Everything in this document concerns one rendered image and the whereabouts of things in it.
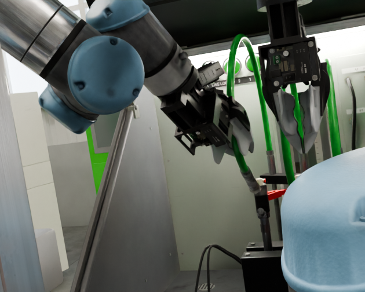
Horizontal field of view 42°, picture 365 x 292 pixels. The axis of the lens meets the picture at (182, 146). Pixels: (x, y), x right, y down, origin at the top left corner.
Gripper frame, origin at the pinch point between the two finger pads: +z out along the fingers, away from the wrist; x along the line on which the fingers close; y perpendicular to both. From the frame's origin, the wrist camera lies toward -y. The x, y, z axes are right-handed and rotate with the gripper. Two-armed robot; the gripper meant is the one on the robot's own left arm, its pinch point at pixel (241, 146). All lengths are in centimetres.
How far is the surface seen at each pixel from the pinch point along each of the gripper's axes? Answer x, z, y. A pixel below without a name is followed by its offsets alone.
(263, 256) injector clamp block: -7.8, 23.3, 8.4
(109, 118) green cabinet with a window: -206, 127, -203
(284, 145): 7.3, 1.9, 1.1
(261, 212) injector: -5.8, 18.1, 1.5
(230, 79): 2.2, -8.4, -7.9
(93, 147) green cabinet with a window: -231, 139, -190
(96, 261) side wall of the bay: -34.0, 3.8, 14.1
